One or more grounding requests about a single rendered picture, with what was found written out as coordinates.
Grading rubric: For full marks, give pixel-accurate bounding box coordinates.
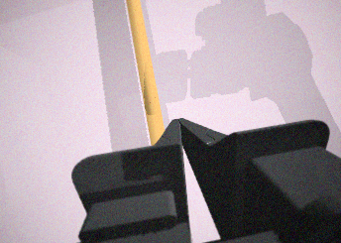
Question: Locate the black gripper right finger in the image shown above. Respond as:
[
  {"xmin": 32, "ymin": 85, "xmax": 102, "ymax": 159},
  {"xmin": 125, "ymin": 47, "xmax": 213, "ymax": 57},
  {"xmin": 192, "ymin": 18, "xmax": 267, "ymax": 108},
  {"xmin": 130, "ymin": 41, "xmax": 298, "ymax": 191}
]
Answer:
[{"xmin": 177, "ymin": 118, "xmax": 330, "ymax": 239}]

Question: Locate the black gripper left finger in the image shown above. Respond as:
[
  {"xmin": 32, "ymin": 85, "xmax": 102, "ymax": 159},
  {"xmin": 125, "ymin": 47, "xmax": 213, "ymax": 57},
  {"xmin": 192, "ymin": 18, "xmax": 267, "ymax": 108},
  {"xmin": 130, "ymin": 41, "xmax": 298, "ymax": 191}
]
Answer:
[{"xmin": 71, "ymin": 119, "xmax": 191, "ymax": 238}]

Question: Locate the long scraper with wooden handle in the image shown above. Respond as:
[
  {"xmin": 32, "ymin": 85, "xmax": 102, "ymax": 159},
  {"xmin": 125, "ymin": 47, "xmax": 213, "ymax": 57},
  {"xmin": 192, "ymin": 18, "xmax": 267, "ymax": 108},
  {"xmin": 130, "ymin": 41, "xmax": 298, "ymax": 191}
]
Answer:
[{"xmin": 126, "ymin": 0, "xmax": 165, "ymax": 146}]

